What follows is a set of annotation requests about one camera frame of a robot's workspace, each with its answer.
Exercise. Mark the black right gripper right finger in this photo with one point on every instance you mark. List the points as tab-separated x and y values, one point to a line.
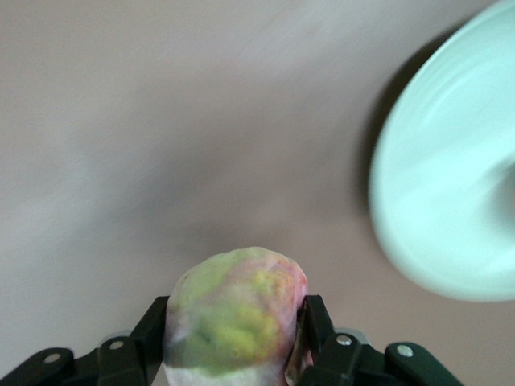
346	362

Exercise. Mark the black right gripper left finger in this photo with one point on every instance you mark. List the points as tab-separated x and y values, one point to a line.
120	358

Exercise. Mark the yellow-green apple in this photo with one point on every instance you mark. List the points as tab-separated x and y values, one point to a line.
233	313

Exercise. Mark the brown table cloth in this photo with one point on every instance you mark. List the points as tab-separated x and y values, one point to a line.
161	140

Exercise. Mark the pale green round plate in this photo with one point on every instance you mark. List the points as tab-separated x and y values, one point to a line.
442	161

